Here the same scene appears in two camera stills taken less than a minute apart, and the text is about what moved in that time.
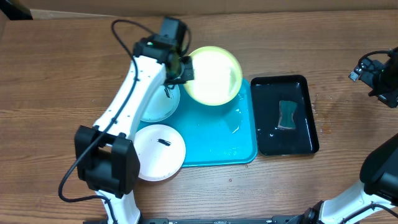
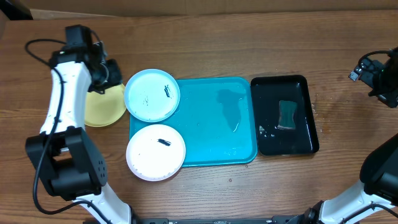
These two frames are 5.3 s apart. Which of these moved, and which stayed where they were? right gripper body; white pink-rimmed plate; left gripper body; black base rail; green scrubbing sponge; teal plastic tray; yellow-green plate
Moved: left gripper body; yellow-green plate
Stayed: teal plastic tray; right gripper body; black base rail; green scrubbing sponge; white pink-rimmed plate
